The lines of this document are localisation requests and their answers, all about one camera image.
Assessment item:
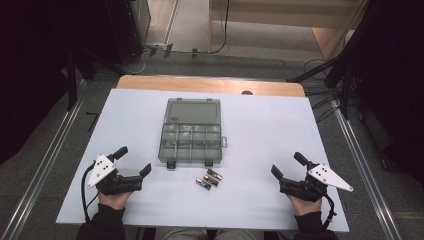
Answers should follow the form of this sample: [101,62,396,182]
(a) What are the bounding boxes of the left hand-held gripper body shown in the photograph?
[86,153,145,197]

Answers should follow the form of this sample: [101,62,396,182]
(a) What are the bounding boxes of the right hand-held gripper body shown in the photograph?
[279,161,355,203]

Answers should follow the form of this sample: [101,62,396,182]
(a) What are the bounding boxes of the person's left hand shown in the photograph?
[97,190,135,211]

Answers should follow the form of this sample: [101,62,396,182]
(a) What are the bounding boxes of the person's right hand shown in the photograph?
[287,194,324,217]

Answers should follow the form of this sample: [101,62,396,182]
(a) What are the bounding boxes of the white board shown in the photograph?
[55,88,350,233]

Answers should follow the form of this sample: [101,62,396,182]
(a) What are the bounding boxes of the clear plastic organizer box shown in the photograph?
[157,97,229,170]

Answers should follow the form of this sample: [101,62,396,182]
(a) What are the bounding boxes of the black and copper battery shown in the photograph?
[206,168,224,182]
[195,177,213,191]
[202,174,220,188]

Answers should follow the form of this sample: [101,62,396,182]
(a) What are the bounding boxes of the person's legs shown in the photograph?
[154,227,265,240]

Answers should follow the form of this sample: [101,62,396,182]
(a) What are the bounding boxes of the black tripod stand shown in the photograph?
[285,19,359,121]

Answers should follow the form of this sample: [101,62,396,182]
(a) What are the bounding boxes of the wooden table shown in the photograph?
[116,74,306,98]

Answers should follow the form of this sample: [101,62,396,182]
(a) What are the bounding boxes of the dark curtain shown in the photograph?
[0,0,111,166]
[346,0,424,184]

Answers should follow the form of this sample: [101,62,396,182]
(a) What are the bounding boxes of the black cabinet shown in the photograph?
[105,0,145,67]

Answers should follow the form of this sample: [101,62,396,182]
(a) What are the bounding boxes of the light wooden shelf unit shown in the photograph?
[207,0,369,62]

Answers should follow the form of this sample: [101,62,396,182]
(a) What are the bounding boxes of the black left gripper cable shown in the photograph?
[80,162,101,223]

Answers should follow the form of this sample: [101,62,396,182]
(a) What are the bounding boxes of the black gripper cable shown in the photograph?
[80,162,101,223]
[321,192,338,231]

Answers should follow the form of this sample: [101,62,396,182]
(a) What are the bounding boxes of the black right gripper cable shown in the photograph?
[321,192,338,231]

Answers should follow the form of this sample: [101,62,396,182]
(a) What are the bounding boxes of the metal floor rail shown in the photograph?
[331,99,403,240]
[0,94,86,240]

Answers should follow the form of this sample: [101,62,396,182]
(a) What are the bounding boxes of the black floor cables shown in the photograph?
[302,58,348,125]

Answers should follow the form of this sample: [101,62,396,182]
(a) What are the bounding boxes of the white floor cable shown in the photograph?
[120,47,153,75]

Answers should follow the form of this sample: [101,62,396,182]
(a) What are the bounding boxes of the black hanging cable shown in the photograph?
[209,0,231,55]

